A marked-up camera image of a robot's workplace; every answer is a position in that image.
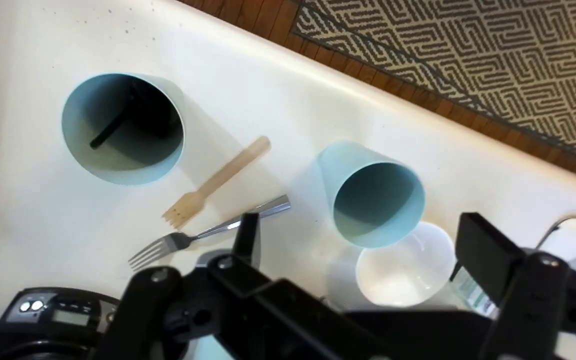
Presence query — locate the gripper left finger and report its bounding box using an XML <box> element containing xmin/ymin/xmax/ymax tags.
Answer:
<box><xmin>90</xmin><ymin>214</ymin><xmax>384</xmax><ymax>360</ymax></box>

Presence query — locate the patterned rug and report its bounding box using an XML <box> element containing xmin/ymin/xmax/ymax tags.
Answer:
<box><xmin>292</xmin><ymin>0</ymin><xmax>576</xmax><ymax>165</ymax></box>

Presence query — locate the white bowl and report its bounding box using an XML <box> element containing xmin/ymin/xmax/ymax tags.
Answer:
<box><xmin>355</xmin><ymin>221</ymin><xmax>457</xmax><ymax>307</ymax></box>

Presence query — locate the black appliance with display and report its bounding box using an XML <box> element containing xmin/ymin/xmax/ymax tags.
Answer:
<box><xmin>0</xmin><ymin>286</ymin><xmax>121</xmax><ymax>360</ymax></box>

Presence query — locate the wooden fork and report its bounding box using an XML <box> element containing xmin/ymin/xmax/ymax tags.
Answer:
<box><xmin>162</xmin><ymin>136</ymin><xmax>272</xmax><ymax>230</ymax></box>

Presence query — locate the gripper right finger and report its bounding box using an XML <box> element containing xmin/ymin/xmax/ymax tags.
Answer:
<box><xmin>455</xmin><ymin>212</ymin><xmax>576</xmax><ymax>360</ymax></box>

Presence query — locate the light blue cup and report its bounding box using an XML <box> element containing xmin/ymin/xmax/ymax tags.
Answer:
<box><xmin>61</xmin><ymin>73</ymin><xmax>186</xmax><ymax>186</ymax></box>
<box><xmin>316</xmin><ymin>140</ymin><xmax>426</xmax><ymax>249</ymax></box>

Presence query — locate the metal fork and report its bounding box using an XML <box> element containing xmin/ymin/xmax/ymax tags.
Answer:
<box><xmin>128</xmin><ymin>195</ymin><xmax>292</xmax><ymax>272</ymax></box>

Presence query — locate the black stick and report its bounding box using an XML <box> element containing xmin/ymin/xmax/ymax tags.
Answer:
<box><xmin>89</xmin><ymin>90</ymin><xmax>140</xmax><ymax>150</ymax></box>

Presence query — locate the packet with green print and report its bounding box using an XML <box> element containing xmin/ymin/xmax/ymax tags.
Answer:
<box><xmin>450</xmin><ymin>267</ymin><xmax>500</xmax><ymax>319</ymax></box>

